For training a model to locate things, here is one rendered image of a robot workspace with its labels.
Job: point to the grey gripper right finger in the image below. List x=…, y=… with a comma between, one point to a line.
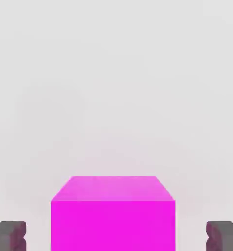
x=227, y=235

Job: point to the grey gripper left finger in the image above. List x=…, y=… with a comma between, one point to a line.
x=5, y=235

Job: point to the small magenta cube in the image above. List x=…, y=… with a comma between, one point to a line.
x=112, y=223

